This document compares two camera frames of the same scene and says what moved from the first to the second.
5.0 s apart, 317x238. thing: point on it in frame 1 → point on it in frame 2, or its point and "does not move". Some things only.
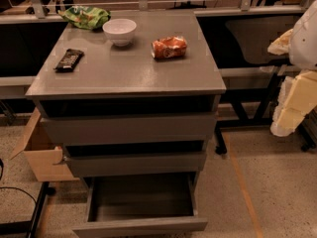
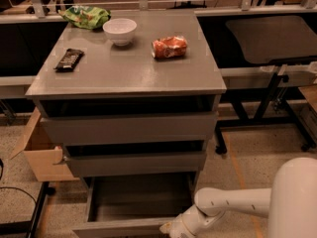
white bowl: x=119 y=31 does not move
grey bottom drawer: x=142 y=206 does not move
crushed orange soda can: x=171 y=47 does not move
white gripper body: x=304 y=42 → x=178 y=226
